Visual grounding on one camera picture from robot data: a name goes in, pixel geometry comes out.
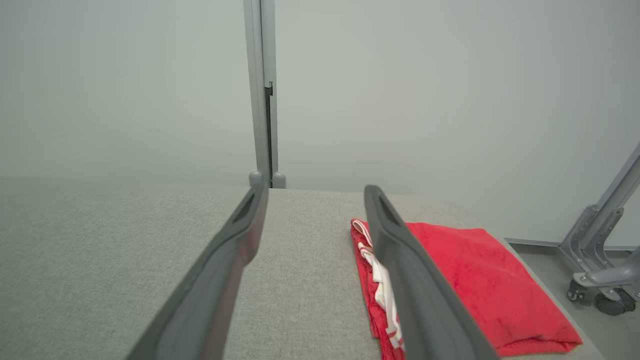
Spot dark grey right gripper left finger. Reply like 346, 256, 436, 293
125, 182, 270, 360

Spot red basketball jersey white sleeves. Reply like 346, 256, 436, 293
350, 218, 584, 360

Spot grey metal partition post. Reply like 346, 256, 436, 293
243, 0, 287, 190

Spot grey metal wheeled stand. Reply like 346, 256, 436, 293
558, 142, 640, 317

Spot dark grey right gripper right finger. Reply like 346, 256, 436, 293
364, 184, 501, 360

